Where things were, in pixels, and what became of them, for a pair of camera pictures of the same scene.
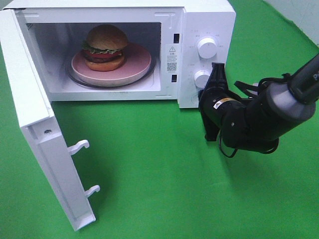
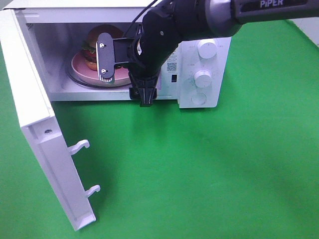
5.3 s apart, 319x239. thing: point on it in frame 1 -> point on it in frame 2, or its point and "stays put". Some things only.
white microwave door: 43,129 stays put
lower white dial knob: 201,77 stays put
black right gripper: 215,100 -> 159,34
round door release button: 195,99 stays put
